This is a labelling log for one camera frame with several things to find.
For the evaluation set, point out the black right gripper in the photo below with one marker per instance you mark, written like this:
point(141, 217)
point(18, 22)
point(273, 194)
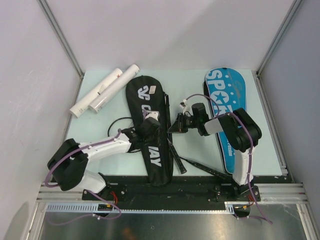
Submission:
point(178, 126)

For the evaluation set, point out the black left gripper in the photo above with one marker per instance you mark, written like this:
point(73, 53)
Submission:
point(156, 142)

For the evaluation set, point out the black racket bag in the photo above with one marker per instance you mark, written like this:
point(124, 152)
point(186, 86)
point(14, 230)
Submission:
point(144, 96)

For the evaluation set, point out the white shuttlecock tube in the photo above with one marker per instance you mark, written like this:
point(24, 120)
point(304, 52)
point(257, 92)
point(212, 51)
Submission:
point(107, 94)

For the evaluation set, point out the blue racket bag cover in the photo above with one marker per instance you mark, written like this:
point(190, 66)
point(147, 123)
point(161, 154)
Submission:
point(227, 89)

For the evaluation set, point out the white cardboard tube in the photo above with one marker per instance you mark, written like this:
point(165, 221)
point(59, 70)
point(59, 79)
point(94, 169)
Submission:
point(82, 105)

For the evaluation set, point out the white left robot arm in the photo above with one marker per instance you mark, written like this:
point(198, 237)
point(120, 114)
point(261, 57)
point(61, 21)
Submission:
point(68, 168)

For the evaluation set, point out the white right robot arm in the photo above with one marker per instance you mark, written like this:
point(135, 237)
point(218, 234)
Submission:
point(241, 131)

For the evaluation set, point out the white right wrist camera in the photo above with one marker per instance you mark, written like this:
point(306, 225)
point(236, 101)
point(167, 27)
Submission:
point(184, 106)

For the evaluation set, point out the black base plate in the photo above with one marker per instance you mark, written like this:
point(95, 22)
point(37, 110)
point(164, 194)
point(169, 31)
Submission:
point(183, 193)

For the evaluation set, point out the aluminium side rail right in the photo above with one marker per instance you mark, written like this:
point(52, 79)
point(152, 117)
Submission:
point(284, 191)

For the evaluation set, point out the aluminium frame post left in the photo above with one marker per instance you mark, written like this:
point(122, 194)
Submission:
point(54, 24)

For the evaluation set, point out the aluminium frame post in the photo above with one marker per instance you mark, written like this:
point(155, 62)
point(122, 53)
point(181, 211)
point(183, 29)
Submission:
point(54, 24)
point(280, 34)

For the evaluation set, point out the aluminium frame post right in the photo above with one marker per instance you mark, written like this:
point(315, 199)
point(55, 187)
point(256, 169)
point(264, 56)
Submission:
point(280, 34)

